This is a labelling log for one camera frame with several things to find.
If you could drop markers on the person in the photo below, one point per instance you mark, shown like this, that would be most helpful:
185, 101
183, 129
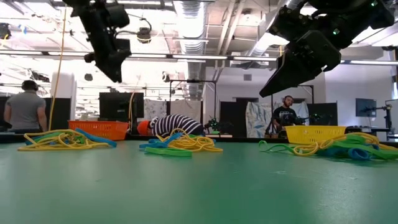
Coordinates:
25, 109
284, 116
177, 123

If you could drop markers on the left rubber band pile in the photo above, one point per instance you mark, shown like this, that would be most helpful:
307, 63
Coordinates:
31, 148
73, 132

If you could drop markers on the orange plastic basket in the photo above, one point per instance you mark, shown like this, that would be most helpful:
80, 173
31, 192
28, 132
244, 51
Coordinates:
102, 129

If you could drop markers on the right rubber band pile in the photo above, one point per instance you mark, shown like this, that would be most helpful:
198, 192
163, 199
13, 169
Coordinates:
303, 152

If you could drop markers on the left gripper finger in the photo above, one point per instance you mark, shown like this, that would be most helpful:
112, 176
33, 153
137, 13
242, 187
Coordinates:
117, 70
107, 70

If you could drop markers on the long ceiling light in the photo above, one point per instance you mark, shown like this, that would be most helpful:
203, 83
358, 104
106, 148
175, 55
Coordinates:
367, 62
202, 57

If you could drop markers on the black monitor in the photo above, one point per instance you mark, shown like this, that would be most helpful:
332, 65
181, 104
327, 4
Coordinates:
121, 105

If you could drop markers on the patterned hanging cloth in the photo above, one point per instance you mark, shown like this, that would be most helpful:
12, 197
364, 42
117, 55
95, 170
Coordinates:
256, 119

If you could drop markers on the yellow plastic basket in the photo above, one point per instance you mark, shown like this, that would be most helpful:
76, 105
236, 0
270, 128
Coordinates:
311, 133

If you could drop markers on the black camera stand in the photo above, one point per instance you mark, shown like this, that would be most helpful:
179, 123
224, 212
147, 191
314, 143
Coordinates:
388, 118

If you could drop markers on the wall-mounted screen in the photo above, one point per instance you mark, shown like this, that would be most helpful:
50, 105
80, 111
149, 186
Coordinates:
366, 107

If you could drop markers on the black aluminium table frame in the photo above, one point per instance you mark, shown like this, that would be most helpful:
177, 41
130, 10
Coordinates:
242, 139

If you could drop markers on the green rubber band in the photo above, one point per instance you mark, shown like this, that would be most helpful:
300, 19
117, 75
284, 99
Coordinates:
351, 138
46, 136
194, 136
259, 146
373, 152
168, 152

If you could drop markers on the rubber band pile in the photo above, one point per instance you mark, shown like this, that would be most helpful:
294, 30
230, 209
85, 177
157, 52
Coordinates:
73, 132
31, 148
303, 152

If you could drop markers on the black metal stand frame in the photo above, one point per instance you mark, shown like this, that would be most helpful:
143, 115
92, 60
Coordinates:
192, 81
306, 85

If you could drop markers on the white hanging cloth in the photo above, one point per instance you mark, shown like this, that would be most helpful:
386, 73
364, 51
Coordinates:
186, 107

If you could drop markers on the black round ceiling fixture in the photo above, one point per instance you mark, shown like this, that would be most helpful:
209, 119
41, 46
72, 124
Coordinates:
144, 35
88, 77
165, 77

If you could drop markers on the green table mat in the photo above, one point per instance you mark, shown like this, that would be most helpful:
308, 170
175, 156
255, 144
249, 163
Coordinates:
199, 186

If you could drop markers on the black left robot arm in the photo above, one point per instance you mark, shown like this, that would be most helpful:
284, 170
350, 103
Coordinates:
93, 18

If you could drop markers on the blue rubber band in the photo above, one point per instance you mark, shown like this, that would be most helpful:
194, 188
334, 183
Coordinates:
155, 145
357, 154
329, 152
99, 140

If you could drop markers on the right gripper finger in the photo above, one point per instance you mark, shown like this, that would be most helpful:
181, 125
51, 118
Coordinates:
281, 60
286, 81

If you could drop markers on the black partition panel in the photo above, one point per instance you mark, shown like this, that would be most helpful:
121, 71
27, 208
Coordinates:
60, 112
326, 112
233, 118

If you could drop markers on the small background robot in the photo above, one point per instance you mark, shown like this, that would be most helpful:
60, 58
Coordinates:
214, 124

